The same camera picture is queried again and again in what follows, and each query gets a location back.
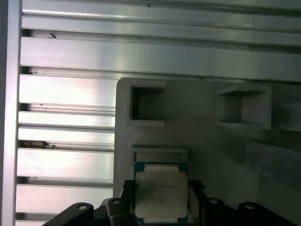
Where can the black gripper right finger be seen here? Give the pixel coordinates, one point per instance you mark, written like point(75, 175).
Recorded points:
point(211, 212)

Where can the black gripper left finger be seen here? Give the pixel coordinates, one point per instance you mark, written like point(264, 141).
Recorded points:
point(127, 207)

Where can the silver CPU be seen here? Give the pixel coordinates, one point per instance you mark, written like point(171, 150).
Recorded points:
point(162, 193)

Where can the grey parts rack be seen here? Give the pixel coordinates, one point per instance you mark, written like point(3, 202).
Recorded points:
point(200, 141)

